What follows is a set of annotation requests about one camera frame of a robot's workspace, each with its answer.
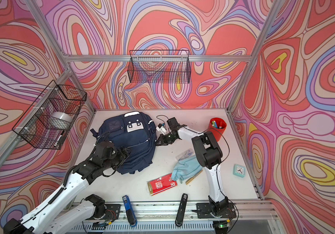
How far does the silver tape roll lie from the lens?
0.71 meters

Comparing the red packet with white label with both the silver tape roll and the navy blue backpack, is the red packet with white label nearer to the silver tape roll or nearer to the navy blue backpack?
the navy blue backpack

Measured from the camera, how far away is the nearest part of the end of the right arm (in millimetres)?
835

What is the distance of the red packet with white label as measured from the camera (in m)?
0.82

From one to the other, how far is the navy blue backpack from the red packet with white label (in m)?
0.11

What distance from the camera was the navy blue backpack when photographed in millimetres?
865
